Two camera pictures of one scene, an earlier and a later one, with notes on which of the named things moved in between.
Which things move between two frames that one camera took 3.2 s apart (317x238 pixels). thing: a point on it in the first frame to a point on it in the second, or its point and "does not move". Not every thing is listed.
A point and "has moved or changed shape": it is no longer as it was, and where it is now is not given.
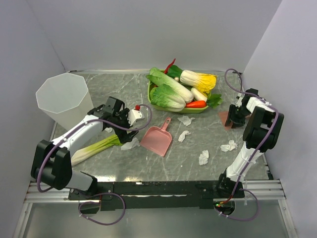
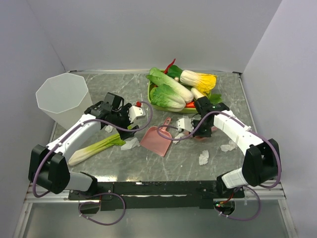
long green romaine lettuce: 161,78 does not move
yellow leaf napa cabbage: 203,83 does not move
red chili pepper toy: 166,70 does not move
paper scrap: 182,136 to 180,135
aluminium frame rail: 255,190 does not move
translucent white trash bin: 65,97 does not move
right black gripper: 237,122 to 208,134
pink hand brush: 223,115 has moved or changed shape
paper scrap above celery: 109,129 does not move
